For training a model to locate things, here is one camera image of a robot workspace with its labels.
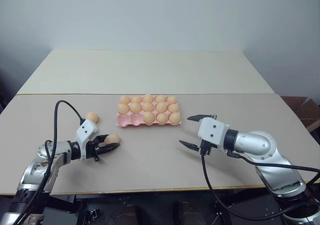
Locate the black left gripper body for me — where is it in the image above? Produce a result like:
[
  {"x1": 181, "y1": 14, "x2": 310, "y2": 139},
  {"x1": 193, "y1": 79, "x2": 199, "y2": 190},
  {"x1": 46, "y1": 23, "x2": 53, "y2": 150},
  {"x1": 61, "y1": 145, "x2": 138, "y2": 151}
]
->
[{"x1": 84, "y1": 137, "x2": 103, "y2": 163}]

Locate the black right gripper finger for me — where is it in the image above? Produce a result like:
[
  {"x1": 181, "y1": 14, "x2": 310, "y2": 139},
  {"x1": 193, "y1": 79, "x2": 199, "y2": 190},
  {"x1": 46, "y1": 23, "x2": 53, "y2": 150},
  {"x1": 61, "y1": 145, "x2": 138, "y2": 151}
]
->
[
  {"x1": 178, "y1": 140, "x2": 201, "y2": 152},
  {"x1": 187, "y1": 113, "x2": 213, "y2": 122}
]

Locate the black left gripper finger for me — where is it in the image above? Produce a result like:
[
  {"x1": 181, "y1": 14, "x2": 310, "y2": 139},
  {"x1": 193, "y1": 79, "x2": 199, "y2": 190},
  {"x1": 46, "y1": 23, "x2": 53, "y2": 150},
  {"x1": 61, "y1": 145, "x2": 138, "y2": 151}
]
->
[
  {"x1": 94, "y1": 134, "x2": 110, "y2": 146},
  {"x1": 96, "y1": 142, "x2": 120, "y2": 156}
]

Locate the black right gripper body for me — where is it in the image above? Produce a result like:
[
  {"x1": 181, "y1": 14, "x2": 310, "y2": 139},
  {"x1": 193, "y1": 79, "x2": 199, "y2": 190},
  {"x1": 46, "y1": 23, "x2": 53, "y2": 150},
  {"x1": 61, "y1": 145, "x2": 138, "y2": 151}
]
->
[{"x1": 199, "y1": 139, "x2": 214, "y2": 157}]

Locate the pink egg tray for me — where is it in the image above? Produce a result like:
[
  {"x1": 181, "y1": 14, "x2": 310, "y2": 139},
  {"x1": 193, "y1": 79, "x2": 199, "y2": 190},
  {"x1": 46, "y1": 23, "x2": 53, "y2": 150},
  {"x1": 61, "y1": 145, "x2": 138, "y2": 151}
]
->
[{"x1": 116, "y1": 94, "x2": 183, "y2": 128}]

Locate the dark brown rounded shape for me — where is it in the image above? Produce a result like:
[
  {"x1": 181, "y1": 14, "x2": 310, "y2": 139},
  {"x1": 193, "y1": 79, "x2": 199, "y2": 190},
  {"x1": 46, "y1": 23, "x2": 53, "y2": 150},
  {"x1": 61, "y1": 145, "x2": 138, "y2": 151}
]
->
[{"x1": 121, "y1": 203, "x2": 138, "y2": 225}]

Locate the brown cardboard box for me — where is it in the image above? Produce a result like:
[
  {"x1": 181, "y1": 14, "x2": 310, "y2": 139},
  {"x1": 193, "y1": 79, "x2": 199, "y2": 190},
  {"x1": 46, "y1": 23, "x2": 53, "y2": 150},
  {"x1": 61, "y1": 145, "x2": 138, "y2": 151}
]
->
[{"x1": 281, "y1": 95, "x2": 320, "y2": 133}]

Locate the white round rimmed part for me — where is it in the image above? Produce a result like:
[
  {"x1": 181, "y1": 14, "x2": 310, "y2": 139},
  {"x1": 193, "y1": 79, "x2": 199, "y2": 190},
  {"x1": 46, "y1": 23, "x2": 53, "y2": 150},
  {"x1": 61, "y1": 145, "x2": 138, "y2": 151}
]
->
[{"x1": 283, "y1": 209, "x2": 320, "y2": 225}]

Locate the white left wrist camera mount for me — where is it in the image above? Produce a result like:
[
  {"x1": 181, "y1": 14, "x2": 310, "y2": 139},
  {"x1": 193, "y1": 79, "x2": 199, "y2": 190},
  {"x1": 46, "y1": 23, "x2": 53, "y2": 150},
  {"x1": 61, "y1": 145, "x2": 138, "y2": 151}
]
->
[{"x1": 75, "y1": 119, "x2": 101, "y2": 161}]

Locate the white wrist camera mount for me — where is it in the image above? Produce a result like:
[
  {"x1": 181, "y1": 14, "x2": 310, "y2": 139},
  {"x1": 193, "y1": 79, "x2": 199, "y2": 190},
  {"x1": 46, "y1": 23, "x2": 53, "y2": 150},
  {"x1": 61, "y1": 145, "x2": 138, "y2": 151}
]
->
[
  {"x1": 197, "y1": 116, "x2": 231, "y2": 152},
  {"x1": 75, "y1": 119, "x2": 101, "y2": 161}
]

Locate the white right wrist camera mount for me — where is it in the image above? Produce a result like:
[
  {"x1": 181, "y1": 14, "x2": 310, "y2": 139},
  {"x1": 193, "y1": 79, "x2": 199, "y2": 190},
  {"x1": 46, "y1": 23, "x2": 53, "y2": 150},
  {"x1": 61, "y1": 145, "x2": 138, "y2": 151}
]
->
[{"x1": 197, "y1": 116, "x2": 231, "y2": 152}]

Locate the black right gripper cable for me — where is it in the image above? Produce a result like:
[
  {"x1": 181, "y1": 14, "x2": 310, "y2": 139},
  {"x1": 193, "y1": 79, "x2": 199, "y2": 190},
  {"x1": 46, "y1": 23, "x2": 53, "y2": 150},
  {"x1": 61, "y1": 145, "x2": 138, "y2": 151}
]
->
[{"x1": 201, "y1": 148, "x2": 313, "y2": 221}]

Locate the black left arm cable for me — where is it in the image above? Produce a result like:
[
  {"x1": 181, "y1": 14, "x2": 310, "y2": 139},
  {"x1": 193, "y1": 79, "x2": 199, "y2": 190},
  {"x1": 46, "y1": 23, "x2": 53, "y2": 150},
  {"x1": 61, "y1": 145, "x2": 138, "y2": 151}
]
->
[{"x1": 12, "y1": 99, "x2": 85, "y2": 225}]

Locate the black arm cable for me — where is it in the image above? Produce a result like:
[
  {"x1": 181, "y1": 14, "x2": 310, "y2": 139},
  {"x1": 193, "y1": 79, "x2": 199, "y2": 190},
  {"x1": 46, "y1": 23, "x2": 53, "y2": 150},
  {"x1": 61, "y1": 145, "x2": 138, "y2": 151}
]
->
[
  {"x1": 12, "y1": 99, "x2": 85, "y2": 225},
  {"x1": 226, "y1": 151, "x2": 320, "y2": 188}
]

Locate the black table frame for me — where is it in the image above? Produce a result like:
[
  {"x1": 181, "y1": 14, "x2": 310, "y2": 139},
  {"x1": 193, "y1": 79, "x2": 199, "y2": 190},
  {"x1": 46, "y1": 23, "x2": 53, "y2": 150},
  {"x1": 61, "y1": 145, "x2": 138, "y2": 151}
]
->
[{"x1": 42, "y1": 188, "x2": 278, "y2": 225}]

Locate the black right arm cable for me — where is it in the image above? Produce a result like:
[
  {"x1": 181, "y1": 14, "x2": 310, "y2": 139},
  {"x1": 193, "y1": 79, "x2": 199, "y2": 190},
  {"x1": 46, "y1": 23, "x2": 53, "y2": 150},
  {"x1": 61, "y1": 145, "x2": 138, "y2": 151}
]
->
[{"x1": 226, "y1": 151, "x2": 320, "y2": 188}]

